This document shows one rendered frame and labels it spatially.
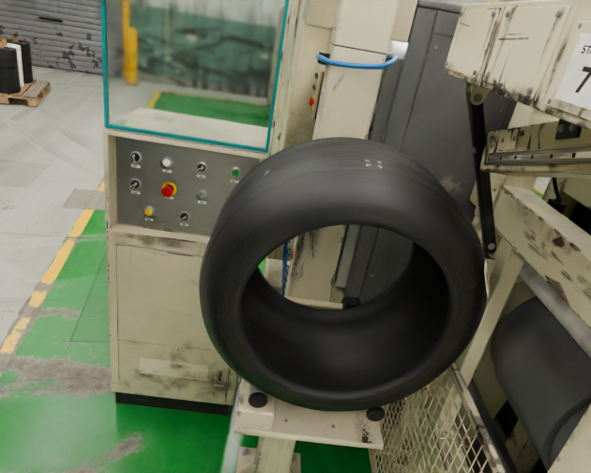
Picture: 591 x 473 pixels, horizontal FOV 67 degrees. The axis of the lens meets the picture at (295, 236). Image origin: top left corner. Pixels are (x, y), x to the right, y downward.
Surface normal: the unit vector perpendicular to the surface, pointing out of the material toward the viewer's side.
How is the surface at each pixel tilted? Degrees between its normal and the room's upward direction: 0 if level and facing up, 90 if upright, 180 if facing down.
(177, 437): 0
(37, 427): 0
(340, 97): 90
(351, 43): 90
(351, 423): 0
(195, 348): 89
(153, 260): 90
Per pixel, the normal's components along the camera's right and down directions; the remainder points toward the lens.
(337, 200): -0.02, 0.28
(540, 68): -0.99, -0.15
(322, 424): 0.16, -0.88
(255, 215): -0.46, -0.22
